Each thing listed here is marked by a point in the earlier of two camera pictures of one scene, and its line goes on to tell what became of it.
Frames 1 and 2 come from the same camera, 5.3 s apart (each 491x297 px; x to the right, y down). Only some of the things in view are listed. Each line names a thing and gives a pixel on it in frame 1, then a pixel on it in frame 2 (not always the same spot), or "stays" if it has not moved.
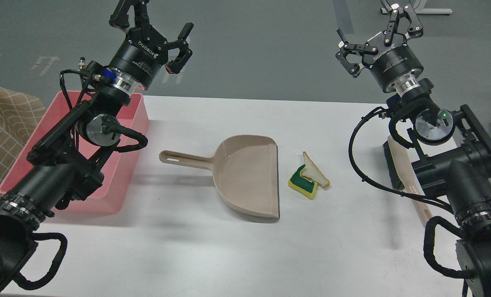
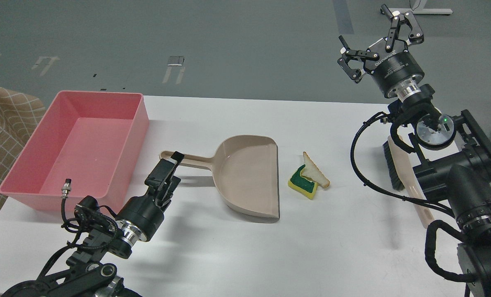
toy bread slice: [312, 171] stays
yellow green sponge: [302, 185] stays
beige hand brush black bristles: [402, 175] stays
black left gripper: [144, 50] → [145, 212]
